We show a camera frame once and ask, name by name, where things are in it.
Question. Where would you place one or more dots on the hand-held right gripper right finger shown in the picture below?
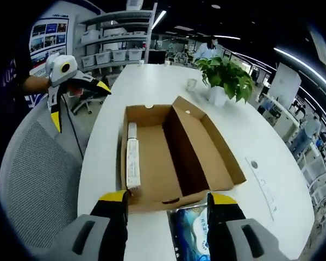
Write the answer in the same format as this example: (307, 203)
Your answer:
(222, 231)

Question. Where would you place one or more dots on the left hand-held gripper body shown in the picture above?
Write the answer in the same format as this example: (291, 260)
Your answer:
(62, 68)

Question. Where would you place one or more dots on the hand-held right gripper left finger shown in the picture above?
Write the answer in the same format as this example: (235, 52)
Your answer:
(108, 225)

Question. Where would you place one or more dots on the white blue soft wipes pack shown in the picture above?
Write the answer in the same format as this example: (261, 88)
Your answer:
(190, 233)

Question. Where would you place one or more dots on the brown cardboard shoe box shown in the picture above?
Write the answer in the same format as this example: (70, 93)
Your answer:
(157, 163)

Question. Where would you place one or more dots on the row of white storage bins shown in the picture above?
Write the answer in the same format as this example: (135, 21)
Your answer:
(103, 57)

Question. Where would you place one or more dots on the person's dark shirt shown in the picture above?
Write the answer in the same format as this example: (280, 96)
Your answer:
(13, 76)

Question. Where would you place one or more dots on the grey storage shelf rack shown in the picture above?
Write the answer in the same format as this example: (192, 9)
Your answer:
(116, 40)

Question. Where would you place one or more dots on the white table socket strip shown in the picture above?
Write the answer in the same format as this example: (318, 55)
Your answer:
(263, 187)

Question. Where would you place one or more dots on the small white carton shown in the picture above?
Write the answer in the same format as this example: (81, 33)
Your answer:
(132, 130)

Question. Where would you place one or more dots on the black monitor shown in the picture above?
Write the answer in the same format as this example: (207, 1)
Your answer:
(156, 57)

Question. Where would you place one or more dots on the grey mesh office chair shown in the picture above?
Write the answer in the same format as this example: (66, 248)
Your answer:
(35, 176)

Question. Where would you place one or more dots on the clear cup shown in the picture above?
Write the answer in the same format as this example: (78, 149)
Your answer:
(191, 84)

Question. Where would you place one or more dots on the potted green plant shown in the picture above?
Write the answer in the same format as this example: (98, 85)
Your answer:
(228, 76)

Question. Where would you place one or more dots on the wall poster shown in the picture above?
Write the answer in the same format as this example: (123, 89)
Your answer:
(49, 43)

